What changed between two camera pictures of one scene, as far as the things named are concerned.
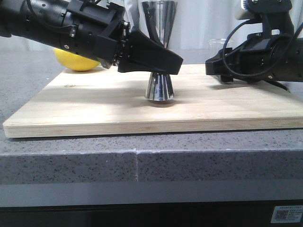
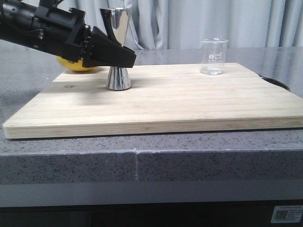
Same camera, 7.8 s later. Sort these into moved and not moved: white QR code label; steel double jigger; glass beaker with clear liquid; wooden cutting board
Moved: glass beaker with clear liquid; steel double jigger
Not moved: wooden cutting board; white QR code label
